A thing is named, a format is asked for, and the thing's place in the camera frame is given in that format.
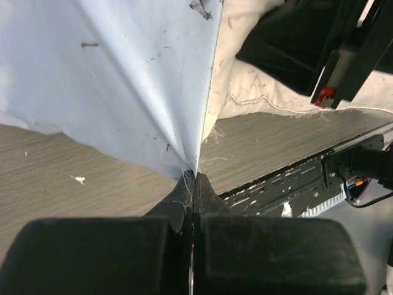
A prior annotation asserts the white slotted cable duct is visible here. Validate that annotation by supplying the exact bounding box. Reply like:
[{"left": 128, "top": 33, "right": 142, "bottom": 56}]
[{"left": 299, "top": 190, "right": 346, "bottom": 218}]

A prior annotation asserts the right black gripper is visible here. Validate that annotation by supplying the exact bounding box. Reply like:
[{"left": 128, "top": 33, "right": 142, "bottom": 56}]
[{"left": 236, "top": 1, "right": 392, "bottom": 109}]

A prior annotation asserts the white pillow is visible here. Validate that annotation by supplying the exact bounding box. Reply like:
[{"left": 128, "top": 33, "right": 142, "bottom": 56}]
[{"left": 203, "top": 1, "right": 392, "bottom": 137}]

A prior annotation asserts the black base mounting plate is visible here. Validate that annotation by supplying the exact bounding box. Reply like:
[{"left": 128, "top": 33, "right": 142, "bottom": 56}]
[{"left": 219, "top": 135, "right": 384, "bottom": 217}]

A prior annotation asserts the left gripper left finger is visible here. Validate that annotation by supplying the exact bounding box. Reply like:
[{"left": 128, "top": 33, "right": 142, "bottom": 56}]
[{"left": 142, "top": 170, "right": 195, "bottom": 234}]

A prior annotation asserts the light blue pillowcase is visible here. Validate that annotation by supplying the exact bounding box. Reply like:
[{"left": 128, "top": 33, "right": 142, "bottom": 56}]
[{"left": 1, "top": 1, "right": 223, "bottom": 179}]

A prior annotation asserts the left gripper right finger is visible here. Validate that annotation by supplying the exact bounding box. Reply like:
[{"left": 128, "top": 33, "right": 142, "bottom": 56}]
[{"left": 193, "top": 173, "right": 233, "bottom": 221}]

